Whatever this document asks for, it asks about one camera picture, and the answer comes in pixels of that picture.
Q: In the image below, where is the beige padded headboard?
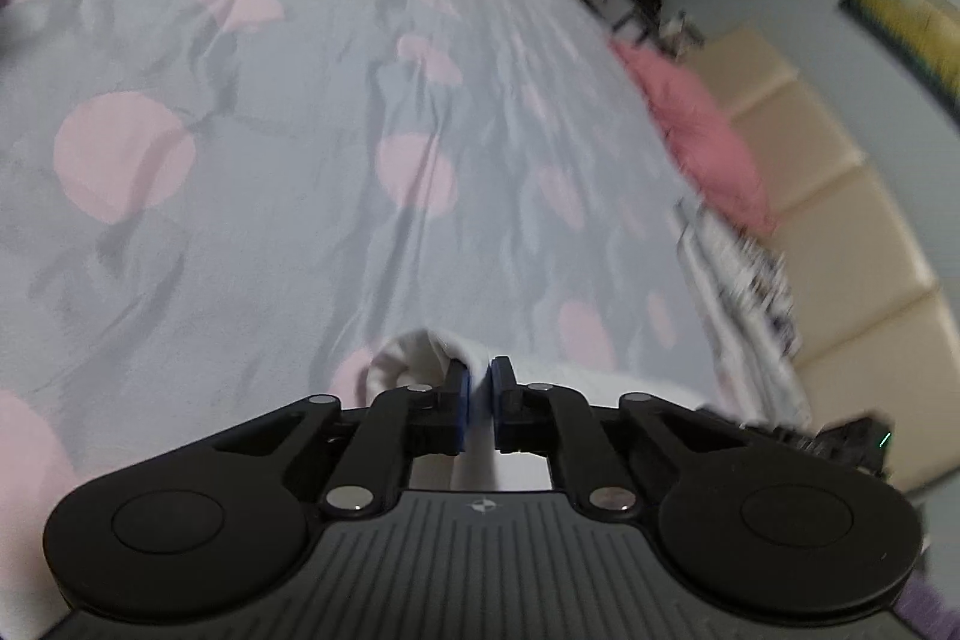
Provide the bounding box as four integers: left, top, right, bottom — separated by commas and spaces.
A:
685, 26, 958, 492

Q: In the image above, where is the grey white crumpled garment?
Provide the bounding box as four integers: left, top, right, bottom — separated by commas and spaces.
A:
670, 198, 812, 429

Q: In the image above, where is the pink pillow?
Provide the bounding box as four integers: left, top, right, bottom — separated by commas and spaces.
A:
610, 41, 776, 236

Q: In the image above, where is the grey bedsheet with pink dots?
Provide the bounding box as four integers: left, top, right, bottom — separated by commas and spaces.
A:
2, 0, 719, 638

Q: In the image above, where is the framed yellow landscape picture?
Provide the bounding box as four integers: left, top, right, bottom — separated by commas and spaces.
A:
838, 0, 960, 124

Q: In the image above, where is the bedside table with clutter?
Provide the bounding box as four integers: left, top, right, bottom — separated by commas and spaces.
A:
581, 0, 706, 60

